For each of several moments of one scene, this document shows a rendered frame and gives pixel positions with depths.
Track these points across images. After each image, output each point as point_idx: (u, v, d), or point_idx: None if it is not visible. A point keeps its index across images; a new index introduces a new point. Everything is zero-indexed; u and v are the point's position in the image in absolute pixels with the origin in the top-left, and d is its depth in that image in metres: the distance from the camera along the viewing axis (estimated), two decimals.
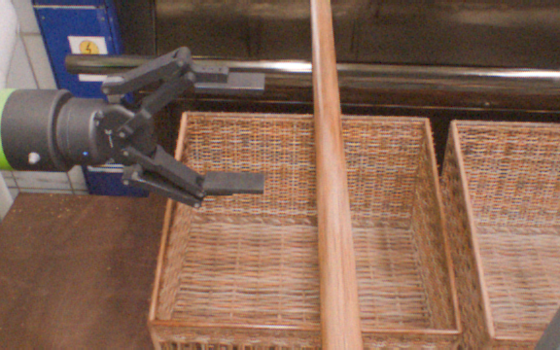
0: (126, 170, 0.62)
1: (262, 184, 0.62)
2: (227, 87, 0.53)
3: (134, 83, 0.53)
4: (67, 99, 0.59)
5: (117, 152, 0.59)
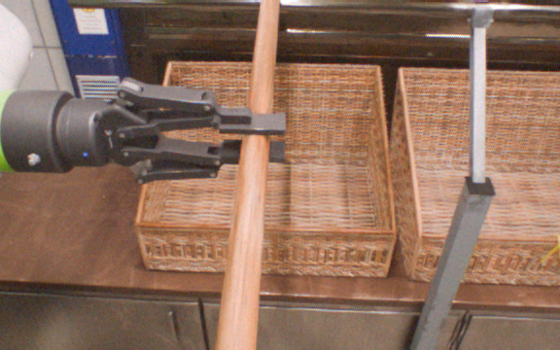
0: (135, 170, 0.62)
1: (283, 152, 0.59)
2: (251, 129, 0.56)
3: (155, 101, 0.55)
4: (66, 100, 0.59)
5: (117, 153, 0.59)
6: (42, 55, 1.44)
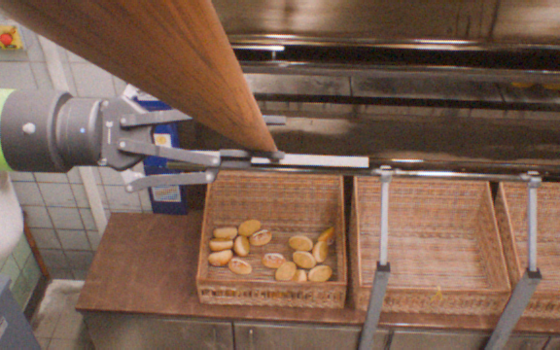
0: (126, 178, 0.58)
1: (283, 152, 0.58)
2: None
3: None
4: None
5: (112, 149, 0.58)
6: None
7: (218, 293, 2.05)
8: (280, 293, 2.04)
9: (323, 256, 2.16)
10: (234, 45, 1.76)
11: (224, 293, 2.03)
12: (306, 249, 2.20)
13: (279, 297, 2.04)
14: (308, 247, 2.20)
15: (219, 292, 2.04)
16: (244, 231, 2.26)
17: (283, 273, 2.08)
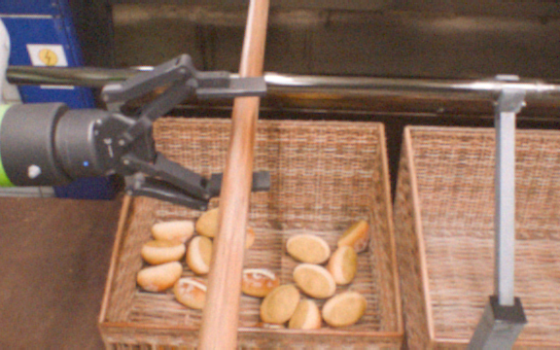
0: (128, 180, 0.62)
1: (268, 181, 0.62)
2: (230, 91, 0.53)
3: (135, 89, 0.54)
4: (64, 112, 0.58)
5: (117, 161, 0.59)
6: None
7: (148, 346, 1.05)
8: None
9: (349, 274, 1.17)
10: None
11: (159, 348, 1.04)
12: (319, 259, 1.21)
13: None
14: (323, 256, 1.20)
15: (150, 344, 1.04)
16: (206, 228, 1.26)
17: (274, 308, 1.09)
